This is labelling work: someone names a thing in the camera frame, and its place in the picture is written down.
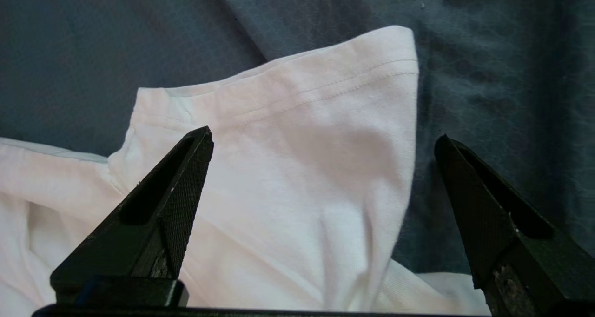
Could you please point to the white t-shirt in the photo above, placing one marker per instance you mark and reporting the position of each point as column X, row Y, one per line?
column 279, row 191

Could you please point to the blue patterned bed sheet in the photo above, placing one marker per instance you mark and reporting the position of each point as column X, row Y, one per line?
column 93, row 52

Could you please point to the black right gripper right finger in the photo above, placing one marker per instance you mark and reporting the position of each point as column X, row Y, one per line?
column 506, row 247

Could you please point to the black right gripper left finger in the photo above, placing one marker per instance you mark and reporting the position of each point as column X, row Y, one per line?
column 144, row 242

